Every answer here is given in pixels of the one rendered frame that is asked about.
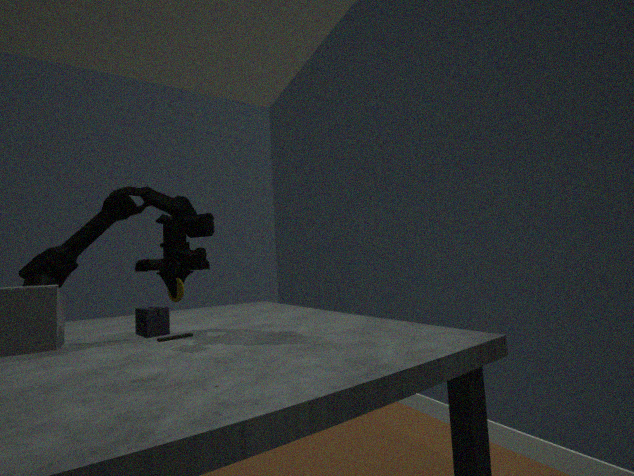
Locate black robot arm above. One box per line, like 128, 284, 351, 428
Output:
18, 186, 215, 288

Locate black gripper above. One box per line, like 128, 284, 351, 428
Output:
136, 238, 210, 298

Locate gold coin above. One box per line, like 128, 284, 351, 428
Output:
167, 278, 184, 302

